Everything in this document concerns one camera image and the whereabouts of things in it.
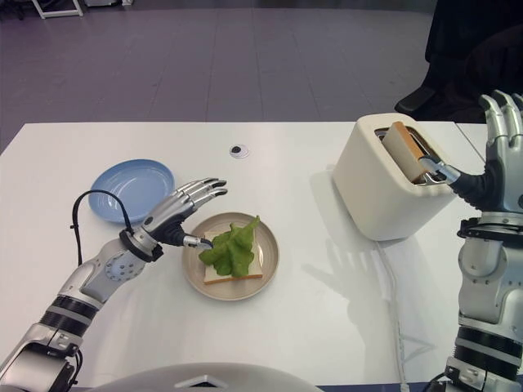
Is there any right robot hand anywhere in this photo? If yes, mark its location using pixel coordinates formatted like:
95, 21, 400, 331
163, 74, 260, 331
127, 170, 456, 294
420, 90, 523, 215

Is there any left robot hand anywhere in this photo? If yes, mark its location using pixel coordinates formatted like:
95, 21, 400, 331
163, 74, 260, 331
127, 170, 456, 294
138, 177, 229, 250

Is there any green lettuce leaf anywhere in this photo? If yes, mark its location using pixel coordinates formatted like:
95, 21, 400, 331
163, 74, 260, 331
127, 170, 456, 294
198, 215, 262, 277

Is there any bread slice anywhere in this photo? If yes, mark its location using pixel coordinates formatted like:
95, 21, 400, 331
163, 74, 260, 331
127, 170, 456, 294
203, 230, 263, 286
382, 121, 429, 184

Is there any blue plate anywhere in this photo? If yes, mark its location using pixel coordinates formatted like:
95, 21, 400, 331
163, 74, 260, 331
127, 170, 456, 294
88, 159, 177, 224

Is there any beige plate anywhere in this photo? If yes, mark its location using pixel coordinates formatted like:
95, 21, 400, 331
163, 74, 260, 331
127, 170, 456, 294
181, 211, 280, 301

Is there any person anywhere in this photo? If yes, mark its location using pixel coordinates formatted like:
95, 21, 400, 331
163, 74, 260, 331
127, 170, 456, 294
394, 0, 523, 122

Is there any cream toaster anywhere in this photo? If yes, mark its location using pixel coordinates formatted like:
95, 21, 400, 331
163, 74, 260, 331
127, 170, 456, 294
331, 114, 458, 243

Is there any robot body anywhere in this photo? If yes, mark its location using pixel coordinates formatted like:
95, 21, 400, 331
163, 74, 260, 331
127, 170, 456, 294
92, 360, 324, 392

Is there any black cable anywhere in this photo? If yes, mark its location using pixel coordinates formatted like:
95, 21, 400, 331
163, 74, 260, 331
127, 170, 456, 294
71, 189, 134, 266

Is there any white cord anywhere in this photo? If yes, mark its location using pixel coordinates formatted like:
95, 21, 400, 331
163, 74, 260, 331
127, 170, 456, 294
373, 239, 410, 392

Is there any white table frame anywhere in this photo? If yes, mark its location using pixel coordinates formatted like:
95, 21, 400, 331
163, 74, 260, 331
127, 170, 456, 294
29, 0, 85, 20

